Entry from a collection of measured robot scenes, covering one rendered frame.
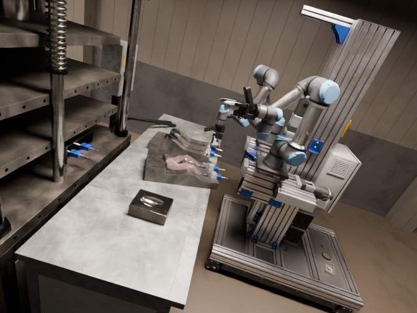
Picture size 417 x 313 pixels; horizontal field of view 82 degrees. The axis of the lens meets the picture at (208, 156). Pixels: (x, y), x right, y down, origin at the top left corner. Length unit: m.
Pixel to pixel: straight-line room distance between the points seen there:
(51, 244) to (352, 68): 1.87
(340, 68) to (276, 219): 1.26
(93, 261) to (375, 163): 3.75
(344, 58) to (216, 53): 2.01
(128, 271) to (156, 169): 0.66
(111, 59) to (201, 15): 1.72
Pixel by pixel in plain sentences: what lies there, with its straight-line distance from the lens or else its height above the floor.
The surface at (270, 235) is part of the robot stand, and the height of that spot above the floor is 0.33.
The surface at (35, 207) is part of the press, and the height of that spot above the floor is 0.78.
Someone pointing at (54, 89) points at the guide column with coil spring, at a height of 1.32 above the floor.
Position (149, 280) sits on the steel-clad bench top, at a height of 0.80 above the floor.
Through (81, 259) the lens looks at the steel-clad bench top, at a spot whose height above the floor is 0.80.
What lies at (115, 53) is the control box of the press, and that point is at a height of 1.40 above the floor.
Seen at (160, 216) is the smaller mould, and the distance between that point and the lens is 1.31.
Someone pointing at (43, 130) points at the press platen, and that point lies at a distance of 1.59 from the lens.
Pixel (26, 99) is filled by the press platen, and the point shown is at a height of 1.29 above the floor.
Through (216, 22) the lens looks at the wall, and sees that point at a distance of 3.50.
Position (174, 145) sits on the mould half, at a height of 0.90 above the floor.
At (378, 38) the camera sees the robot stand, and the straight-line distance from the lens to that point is 1.86.
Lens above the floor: 1.74
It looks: 27 degrees down
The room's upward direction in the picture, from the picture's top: 17 degrees clockwise
